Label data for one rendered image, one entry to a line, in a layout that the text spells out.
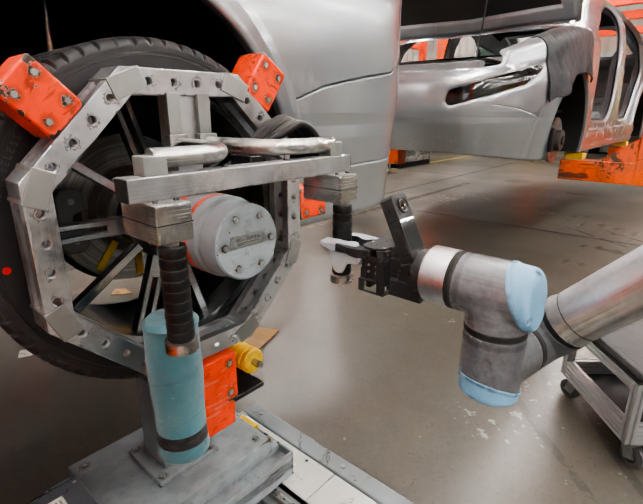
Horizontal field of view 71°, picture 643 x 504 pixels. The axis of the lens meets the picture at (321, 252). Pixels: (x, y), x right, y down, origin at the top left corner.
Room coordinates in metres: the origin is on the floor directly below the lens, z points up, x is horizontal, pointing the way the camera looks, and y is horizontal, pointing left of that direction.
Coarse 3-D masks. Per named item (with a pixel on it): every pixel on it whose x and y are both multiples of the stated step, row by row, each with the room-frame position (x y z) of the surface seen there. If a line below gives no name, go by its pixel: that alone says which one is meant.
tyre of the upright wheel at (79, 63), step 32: (64, 64) 0.74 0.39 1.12; (96, 64) 0.78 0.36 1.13; (128, 64) 0.81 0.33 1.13; (160, 64) 0.86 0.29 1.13; (192, 64) 0.91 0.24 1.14; (0, 128) 0.66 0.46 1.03; (0, 160) 0.66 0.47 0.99; (0, 192) 0.65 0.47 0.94; (0, 224) 0.65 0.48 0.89; (0, 256) 0.64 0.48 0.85; (0, 288) 0.63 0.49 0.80; (0, 320) 0.63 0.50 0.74; (32, 320) 0.66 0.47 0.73; (32, 352) 0.66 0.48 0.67; (64, 352) 0.68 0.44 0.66
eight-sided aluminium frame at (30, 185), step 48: (96, 96) 0.69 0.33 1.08; (240, 96) 0.88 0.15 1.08; (48, 144) 0.64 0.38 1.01; (48, 192) 0.62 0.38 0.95; (288, 192) 0.98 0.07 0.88; (48, 240) 0.62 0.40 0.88; (288, 240) 0.97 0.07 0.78; (48, 288) 0.61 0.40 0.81; (96, 336) 0.65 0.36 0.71; (240, 336) 0.86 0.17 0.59
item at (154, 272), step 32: (128, 128) 0.83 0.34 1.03; (224, 128) 1.01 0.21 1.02; (224, 160) 1.00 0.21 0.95; (224, 192) 1.13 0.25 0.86; (256, 192) 1.05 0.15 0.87; (64, 224) 0.74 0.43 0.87; (96, 224) 0.77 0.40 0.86; (128, 256) 0.80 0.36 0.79; (96, 288) 0.75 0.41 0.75; (160, 288) 0.85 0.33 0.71; (192, 288) 0.90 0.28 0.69; (224, 288) 0.98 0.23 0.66; (96, 320) 0.79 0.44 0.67; (128, 320) 0.87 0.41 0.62
